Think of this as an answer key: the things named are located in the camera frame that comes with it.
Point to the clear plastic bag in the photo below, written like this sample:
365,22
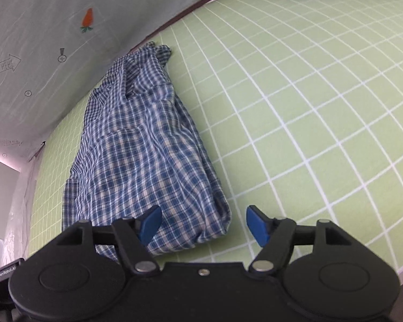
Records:
20,208

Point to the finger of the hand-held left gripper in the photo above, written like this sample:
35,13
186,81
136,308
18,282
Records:
0,276

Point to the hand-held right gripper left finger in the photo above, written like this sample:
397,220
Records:
150,223

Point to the green grid mat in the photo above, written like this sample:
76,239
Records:
305,107

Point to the grey carrot printed sheet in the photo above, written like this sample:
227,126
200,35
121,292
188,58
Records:
70,40

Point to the blue plaid shirt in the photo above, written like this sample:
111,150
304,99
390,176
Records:
144,157

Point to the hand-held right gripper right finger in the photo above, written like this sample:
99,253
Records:
257,223

